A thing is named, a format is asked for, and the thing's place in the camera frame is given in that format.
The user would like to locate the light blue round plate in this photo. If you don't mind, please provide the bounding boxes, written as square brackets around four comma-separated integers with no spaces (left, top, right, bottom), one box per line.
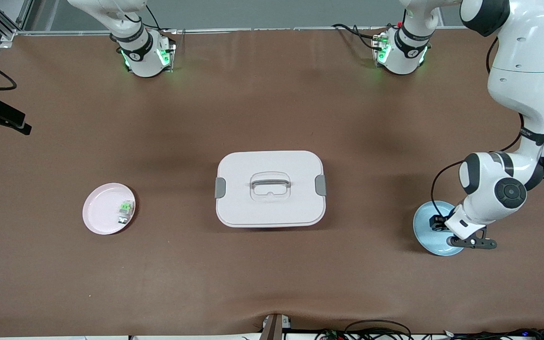
[412,200,466,257]

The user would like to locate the pink round plate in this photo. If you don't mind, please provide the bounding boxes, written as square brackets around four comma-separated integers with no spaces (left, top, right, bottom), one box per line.
[82,183,136,236]

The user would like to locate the white lidded storage box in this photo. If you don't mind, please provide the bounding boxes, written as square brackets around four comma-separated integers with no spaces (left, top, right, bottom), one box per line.
[214,150,328,229]

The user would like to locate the brown table mat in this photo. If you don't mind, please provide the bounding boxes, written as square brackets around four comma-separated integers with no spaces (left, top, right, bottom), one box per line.
[0,27,544,337]

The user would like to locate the black looped cable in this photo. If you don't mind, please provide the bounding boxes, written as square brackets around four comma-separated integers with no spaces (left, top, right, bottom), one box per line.
[345,319,412,340]

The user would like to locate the black cable bundle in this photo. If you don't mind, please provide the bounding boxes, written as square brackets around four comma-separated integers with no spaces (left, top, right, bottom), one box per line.
[414,327,544,340]

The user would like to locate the green clear push-button switch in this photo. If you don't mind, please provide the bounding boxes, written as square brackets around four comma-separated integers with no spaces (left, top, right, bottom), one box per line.
[117,200,135,225]

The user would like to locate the metal table edge bracket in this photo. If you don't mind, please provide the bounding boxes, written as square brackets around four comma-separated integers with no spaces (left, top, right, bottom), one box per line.
[260,313,292,340]

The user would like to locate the black arm base cables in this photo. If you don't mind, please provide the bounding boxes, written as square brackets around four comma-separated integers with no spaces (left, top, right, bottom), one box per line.
[332,23,387,51]

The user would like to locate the aluminium table edge rail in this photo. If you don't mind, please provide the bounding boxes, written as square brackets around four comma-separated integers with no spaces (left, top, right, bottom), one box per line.
[15,26,466,36]

